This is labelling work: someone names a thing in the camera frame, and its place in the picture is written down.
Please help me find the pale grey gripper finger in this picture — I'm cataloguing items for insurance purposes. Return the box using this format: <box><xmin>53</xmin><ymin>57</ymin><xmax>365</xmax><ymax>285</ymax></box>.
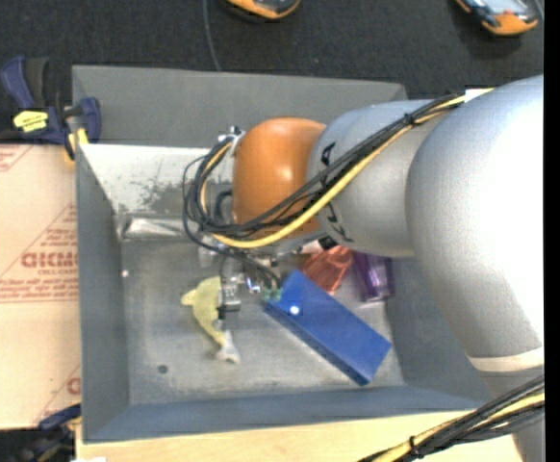
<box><xmin>217</xmin><ymin>280</ymin><xmax>242</xmax><ymax>351</ymax></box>

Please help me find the black cylinder on white bracket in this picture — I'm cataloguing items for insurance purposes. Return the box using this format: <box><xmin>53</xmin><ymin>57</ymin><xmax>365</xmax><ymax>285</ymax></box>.
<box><xmin>301</xmin><ymin>236</ymin><xmax>342</xmax><ymax>255</ymax></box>

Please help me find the blue flat block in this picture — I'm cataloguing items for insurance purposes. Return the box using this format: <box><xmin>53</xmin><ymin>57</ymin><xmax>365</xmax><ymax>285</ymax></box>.
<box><xmin>262</xmin><ymin>269</ymin><xmax>394</xmax><ymax>387</ymax></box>

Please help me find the clear orange plastic piece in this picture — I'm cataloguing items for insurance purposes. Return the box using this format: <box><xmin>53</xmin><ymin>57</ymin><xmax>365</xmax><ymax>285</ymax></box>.
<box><xmin>301</xmin><ymin>245</ymin><xmax>356</xmax><ymax>295</ymax></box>

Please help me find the grey metal bin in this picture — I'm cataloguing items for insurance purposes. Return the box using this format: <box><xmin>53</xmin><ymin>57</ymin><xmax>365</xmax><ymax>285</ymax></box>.
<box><xmin>70</xmin><ymin>64</ymin><xmax>497</xmax><ymax>445</ymax></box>

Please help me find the clear purple plastic piece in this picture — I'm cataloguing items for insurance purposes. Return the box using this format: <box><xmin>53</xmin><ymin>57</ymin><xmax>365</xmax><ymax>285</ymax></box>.
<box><xmin>351</xmin><ymin>251</ymin><xmax>397</xmax><ymax>304</ymax></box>

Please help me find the brown cardboard board red print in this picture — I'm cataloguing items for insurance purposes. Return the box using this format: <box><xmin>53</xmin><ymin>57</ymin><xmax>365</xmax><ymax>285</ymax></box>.
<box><xmin>0</xmin><ymin>141</ymin><xmax>83</xmax><ymax>432</ymax></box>

